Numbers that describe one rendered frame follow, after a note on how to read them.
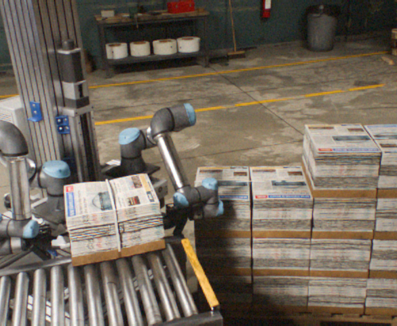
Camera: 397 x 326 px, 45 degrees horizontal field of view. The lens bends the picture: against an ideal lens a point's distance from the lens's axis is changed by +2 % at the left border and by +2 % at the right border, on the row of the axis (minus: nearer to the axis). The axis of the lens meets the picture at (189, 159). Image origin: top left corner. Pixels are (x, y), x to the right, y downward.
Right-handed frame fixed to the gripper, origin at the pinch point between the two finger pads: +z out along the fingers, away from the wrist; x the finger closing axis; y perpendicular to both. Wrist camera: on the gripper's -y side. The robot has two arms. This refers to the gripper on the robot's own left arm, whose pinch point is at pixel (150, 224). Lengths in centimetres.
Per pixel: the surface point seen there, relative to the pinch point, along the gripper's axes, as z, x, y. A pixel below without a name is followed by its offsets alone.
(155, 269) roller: 4.5, 33.6, -0.6
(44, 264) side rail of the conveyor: 46.7, 15.7, 0.2
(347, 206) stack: -93, 15, -1
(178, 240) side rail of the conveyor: -9.0, 17.6, 0.2
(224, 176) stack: -46, -27, 4
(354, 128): -110, -10, 28
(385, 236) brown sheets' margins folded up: -110, 21, -17
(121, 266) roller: 16.9, 27.8, -0.2
